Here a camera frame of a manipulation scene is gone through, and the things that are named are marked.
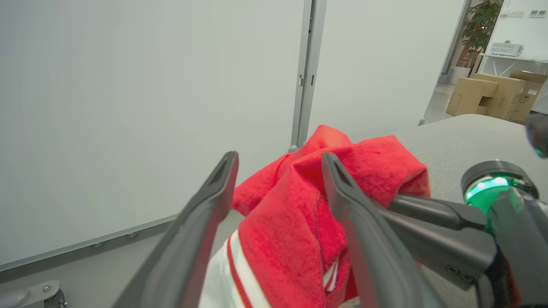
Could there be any grey partition end frame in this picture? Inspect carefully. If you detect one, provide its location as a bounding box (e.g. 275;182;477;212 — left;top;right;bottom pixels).
419;0;472;126

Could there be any large white partition panel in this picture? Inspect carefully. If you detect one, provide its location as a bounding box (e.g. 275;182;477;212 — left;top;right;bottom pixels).
0;0;305;272

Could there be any light grey sofa seat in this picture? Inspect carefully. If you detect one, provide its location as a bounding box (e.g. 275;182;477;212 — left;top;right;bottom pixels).
351;113;548;308

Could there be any white table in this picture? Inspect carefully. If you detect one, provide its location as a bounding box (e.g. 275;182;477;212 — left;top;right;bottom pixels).
477;53;548;78

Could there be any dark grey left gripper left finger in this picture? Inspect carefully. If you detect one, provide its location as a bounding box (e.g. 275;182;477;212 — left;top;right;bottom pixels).
111;151;239;308

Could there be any cardboard box with white label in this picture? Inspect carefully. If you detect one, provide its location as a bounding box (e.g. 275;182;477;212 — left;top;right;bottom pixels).
471;73;526;121

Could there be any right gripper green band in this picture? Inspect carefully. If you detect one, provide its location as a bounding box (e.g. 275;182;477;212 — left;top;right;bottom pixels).
378;160;548;308

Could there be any small cardboard box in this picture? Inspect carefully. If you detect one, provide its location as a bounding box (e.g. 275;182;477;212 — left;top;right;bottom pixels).
446;77;500;117

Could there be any white vented device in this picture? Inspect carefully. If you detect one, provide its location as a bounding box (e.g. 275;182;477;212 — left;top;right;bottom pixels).
488;41;524;57

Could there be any red garment with white stripes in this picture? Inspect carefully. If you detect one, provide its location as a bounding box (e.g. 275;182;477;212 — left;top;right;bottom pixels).
199;125;431;308

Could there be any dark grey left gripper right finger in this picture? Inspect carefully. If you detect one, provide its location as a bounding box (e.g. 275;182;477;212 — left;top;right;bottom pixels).
321;152;446;308

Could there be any grey partition post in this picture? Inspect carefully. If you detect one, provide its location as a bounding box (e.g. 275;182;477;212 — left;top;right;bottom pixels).
288;0;328;153

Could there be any cardboard box with black print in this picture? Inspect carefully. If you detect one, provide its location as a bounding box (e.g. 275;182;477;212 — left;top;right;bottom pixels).
509;70;548;124

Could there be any green potted plant white pot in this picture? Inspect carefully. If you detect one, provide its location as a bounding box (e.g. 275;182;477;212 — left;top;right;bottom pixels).
447;0;504;85

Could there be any narrow white partition panel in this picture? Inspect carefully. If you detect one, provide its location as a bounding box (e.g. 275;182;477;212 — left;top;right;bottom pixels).
307;0;467;142

